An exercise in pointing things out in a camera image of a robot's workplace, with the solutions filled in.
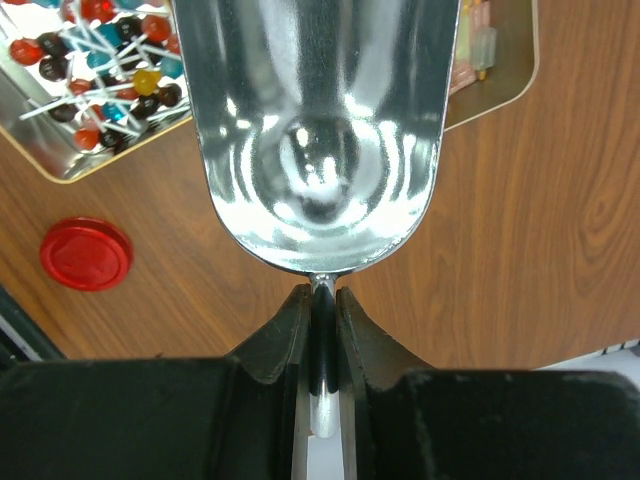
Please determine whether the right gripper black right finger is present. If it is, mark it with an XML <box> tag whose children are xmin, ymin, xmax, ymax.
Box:
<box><xmin>337</xmin><ymin>288</ymin><xmax>639</xmax><ymax>479</ymax></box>

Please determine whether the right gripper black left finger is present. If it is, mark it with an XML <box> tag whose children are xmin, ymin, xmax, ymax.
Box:
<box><xmin>1</xmin><ymin>285</ymin><xmax>312</xmax><ymax>479</ymax></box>

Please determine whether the silver metal scoop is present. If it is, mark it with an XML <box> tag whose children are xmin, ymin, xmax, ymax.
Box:
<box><xmin>172</xmin><ymin>1</ymin><xmax>460</xmax><ymax>438</ymax></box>

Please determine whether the gold tin of candies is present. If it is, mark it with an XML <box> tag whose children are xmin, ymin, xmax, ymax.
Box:
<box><xmin>1</xmin><ymin>1</ymin><xmax>191</xmax><ymax>184</ymax></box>

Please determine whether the gold tin of gummies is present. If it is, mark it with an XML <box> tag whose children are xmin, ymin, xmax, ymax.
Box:
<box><xmin>445</xmin><ymin>1</ymin><xmax>539</xmax><ymax>130</ymax></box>

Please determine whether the red jar lid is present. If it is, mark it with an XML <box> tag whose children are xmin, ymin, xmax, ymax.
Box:
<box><xmin>39</xmin><ymin>217</ymin><xmax>134</xmax><ymax>292</ymax></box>

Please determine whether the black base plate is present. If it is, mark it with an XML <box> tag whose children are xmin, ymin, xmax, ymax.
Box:
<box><xmin>0</xmin><ymin>287</ymin><xmax>65</xmax><ymax>373</ymax></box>

